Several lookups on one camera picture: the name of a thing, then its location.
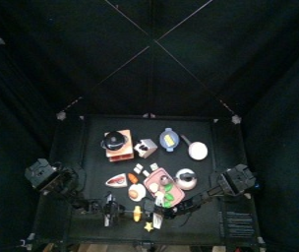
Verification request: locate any white toy knife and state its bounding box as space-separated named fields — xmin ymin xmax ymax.
xmin=103 ymin=193 xmax=115 ymax=228

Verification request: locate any yellow toy corn cob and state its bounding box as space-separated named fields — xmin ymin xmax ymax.
xmin=131 ymin=205 xmax=143 ymax=223

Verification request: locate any white oblong toy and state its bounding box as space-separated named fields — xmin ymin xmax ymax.
xmin=152 ymin=212 xmax=164 ymax=230

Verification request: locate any white toy vegetable stalk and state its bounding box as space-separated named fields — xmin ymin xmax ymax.
xmin=154 ymin=191 xmax=167 ymax=207

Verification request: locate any pink toy cutting board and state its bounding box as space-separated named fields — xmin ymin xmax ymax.
xmin=142 ymin=167 xmax=187 ymax=209

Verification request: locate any toy fried egg plate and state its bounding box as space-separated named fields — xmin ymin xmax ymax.
xmin=127 ymin=183 xmax=148 ymax=203

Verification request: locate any white round toy food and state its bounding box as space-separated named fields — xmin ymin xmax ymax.
xmin=148 ymin=182 xmax=162 ymax=194

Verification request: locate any red white triangular toy slice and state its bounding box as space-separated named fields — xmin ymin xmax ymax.
xmin=105 ymin=172 xmax=130 ymax=189

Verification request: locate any silver pink toy kettle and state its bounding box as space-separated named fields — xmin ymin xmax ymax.
xmin=174 ymin=167 xmax=199 ymax=191

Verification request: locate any orange toy carrot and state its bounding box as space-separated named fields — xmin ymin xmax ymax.
xmin=127 ymin=172 xmax=140 ymax=185

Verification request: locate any wooden orange toy stove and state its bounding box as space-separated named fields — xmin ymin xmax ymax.
xmin=104 ymin=129 xmax=135 ymax=163

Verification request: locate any wooden toy toaster cube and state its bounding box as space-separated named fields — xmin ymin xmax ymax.
xmin=134 ymin=138 xmax=159 ymax=159

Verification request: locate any black toy pot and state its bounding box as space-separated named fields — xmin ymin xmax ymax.
xmin=100 ymin=130 xmax=130 ymax=152

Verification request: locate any yellow toy butter block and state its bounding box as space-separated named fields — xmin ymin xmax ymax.
xmin=163 ymin=134 xmax=178 ymax=148

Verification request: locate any blue toy pot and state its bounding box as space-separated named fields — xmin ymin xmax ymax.
xmin=159 ymin=127 xmax=182 ymax=153

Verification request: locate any metal frame foot bracket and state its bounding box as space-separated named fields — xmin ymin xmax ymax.
xmin=19 ymin=231 xmax=37 ymax=250

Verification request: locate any thin diagonal cord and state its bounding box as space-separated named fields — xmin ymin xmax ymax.
xmin=103 ymin=0 xmax=238 ymax=116
xmin=61 ymin=0 xmax=214 ymax=112

